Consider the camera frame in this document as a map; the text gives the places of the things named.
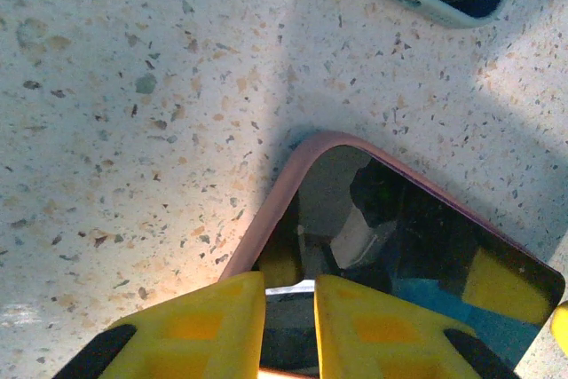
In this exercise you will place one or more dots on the black phone pink frame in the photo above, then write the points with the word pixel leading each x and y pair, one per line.
pixel 421 228

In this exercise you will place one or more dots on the red phone case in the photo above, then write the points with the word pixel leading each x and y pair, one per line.
pixel 278 201

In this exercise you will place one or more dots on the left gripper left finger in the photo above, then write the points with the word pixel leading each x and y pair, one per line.
pixel 199 330

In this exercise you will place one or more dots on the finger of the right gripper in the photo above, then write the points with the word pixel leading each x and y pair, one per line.
pixel 561 321

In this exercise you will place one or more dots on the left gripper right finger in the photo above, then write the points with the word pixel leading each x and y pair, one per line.
pixel 377 334

